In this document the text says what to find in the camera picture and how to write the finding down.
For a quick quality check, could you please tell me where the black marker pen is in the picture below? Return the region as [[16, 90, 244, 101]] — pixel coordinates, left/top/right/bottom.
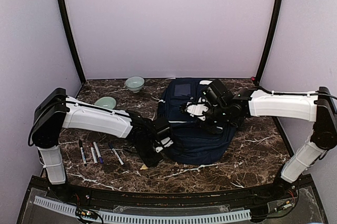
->
[[78, 140, 87, 167]]

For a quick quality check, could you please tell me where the black right frame post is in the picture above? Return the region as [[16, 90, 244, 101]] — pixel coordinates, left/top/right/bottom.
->
[[254, 0, 282, 85]]

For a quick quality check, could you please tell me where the celadon bowl rear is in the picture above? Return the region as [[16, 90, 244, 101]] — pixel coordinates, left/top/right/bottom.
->
[[125, 76, 145, 93]]

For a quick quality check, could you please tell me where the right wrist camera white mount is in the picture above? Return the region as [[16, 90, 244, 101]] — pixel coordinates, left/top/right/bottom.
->
[[179, 102, 209, 121]]

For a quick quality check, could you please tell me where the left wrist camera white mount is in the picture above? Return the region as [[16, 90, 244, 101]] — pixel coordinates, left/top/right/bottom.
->
[[155, 137, 173, 153]]

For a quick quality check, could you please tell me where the celadon bowl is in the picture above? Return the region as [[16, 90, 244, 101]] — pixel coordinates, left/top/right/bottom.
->
[[94, 96, 116, 109], [125, 76, 145, 93]]

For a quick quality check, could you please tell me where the blue cap marker pen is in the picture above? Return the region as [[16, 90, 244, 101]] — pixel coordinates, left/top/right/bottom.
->
[[108, 142, 124, 166]]

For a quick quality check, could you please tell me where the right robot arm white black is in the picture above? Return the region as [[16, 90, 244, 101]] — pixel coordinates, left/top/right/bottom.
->
[[202, 79, 336, 200]]

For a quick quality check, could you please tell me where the celadon bowl front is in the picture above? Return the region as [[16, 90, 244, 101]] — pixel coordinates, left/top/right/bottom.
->
[[94, 96, 116, 109]]

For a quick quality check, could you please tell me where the small circuit board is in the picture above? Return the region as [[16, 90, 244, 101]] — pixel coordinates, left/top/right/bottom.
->
[[75, 208, 98, 221]]

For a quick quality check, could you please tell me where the navy blue student backpack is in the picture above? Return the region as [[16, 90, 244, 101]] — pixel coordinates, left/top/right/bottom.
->
[[157, 78, 244, 165]]

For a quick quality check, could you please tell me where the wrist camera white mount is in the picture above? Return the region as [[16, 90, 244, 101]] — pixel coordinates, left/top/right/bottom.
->
[[179, 102, 209, 121], [155, 137, 173, 153]]

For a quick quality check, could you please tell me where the purple tip white marker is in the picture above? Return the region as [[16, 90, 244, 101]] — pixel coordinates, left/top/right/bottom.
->
[[93, 141, 104, 165]]

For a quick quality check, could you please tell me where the red cap marker pen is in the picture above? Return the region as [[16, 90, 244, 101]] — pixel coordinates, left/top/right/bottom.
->
[[90, 142, 98, 165]]

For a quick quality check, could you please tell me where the black left frame post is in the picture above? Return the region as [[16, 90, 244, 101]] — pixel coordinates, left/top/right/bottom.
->
[[57, 0, 86, 85]]

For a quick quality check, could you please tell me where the black frame post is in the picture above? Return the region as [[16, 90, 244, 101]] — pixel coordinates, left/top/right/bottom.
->
[[57, 0, 86, 85], [254, 0, 282, 85]]

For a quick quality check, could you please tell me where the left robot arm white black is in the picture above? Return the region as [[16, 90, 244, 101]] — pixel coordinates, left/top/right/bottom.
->
[[28, 88, 173, 201]]

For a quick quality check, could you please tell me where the grey slotted cable duct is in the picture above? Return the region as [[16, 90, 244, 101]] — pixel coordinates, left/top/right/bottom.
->
[[33, 196, 251, 223]]

